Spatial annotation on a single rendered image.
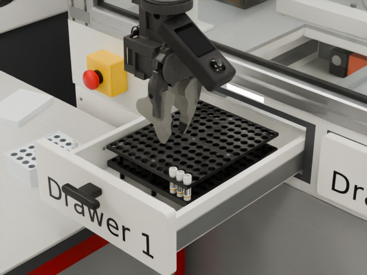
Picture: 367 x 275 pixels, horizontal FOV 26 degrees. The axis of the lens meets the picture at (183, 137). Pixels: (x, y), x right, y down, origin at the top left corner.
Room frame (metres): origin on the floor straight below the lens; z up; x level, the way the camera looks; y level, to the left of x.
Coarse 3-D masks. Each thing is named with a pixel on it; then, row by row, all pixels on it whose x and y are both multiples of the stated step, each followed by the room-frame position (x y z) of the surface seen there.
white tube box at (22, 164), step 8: (48, 136) 1.31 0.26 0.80; (56, 136) 1.32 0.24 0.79; (64, 136) 1.31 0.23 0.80; (32, 144) 1.28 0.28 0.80; (56, 144) 1.29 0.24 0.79; (64, 144) 1.28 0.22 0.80; (80, 144) 1.28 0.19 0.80; (8, 152) 1.25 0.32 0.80; (16, 152) 1.25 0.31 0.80; (24, 152) 1.25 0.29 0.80; (32, 152) 1.25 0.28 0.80; (8, 160) 1.23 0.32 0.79; (16, 160) 1.22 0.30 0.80; (24, 160) 1.22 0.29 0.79; (32, 160) 1.22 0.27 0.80; (8, 168) 1.24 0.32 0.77; (16, 168) 1.21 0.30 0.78; (24, 168) 1.20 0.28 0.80; (32, 168) 1.20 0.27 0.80; (16, 176) 1.22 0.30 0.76; (24, 176) 1.20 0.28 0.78; (32, 176) 1.19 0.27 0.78; (32, 184) 1.19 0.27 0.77
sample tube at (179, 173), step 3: (177, 171) 1.00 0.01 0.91; (180, 171) 1.00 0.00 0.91; (183, 171) 1.00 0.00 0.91; (177, 174) 0.99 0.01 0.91; (180, 174) 0.99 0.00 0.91; (183, 174) 1.00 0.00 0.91; (177, 177) 0.99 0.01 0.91; (180, 177) 0.99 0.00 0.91; (177, 180) 0.99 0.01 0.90; (180, 180) 0.99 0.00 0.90; (177, 186) 0.99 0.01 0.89; (177, 189) 0.99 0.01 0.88; (180, 189) 0.99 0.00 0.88; (177, 192) 1.00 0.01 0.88; (180, 192) 0.99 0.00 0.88; (177, 195) 1.00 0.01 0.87; (180, 195) 0.99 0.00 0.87
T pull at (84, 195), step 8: (64, 184) 0.96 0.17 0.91; (88, 184) 0.97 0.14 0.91; (64, 192) 0.96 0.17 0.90; (72, 192) 0.95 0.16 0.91; (80, 192) 0.94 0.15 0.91; (88, 192) 0.95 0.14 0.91; (96, 192) 0.95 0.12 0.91; (80, 200) 0.93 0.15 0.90; (88, 200) 0.92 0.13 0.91; (96, 200) 0.92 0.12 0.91; (96, 208) 0.92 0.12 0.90
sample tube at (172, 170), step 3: (171, 168) 1.01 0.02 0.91; (174, 168) 1.01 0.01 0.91; (171, 171) 1.00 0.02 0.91; (174, 171) 1.00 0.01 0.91; (171, 174) 1.00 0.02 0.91; (174, 174) 1.00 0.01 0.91; (174, 177) 1.00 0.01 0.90; (171, 183) 1.00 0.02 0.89; (171, 186) 1.00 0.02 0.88; (174, 186) 1.00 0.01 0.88; (171, 189) 1.00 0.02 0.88; (174, 189) 1.00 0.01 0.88; (171, 192) 1.00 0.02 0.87; (174, 192) 1.00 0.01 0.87
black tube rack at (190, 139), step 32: (192, 128) 1.16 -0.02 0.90; (224, 128) 1.21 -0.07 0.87; (256, 128) 1.16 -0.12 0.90; (128, 160) 1.11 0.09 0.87; (160, 160) 1.06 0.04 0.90; (192, 160) 1.05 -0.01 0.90; (224, 160) 1.06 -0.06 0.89; (256, 160) 1.10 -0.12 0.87; (160, 192) 1.01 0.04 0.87; (192, 192) 1.01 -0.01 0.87
